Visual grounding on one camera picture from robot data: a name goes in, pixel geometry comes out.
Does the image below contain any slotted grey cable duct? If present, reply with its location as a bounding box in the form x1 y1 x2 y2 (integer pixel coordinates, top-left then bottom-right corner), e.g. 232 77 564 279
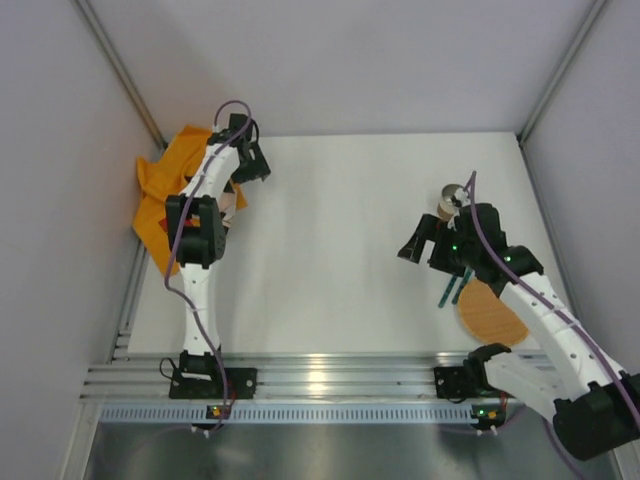
99 404 506 425

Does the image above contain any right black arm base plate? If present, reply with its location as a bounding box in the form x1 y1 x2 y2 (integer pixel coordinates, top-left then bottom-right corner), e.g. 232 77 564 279
433 366 500 403

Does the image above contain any orange cartoon mouse placemat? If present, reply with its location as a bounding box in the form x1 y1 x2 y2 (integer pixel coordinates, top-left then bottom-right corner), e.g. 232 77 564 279
130 124 249 275

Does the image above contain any aluminium frame rail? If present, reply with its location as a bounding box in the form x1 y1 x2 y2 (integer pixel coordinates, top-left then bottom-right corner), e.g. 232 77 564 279
80 352 466 402

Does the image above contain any metal cup with beige sleeve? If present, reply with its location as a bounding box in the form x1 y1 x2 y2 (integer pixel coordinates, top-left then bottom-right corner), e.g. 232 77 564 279
437 184 470 222

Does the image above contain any fork with teal handle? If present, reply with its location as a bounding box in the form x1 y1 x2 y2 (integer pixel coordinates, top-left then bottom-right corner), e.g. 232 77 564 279
438 275 458 309

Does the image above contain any spoon with teal handle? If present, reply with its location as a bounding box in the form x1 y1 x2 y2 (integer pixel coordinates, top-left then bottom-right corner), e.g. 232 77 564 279
451 269 473 305

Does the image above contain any round woven wicker plate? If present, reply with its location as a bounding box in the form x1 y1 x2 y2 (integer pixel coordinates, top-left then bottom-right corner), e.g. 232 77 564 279
457 279 529 347

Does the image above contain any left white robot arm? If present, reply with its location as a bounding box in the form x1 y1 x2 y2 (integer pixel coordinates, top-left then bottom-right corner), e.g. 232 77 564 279
165 113 271 375

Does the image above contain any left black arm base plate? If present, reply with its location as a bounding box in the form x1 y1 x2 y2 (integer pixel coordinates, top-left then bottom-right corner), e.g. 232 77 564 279
169 367 258 400

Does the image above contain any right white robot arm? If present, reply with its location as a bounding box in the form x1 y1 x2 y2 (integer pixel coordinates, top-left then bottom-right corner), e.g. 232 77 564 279
398 203 639 461

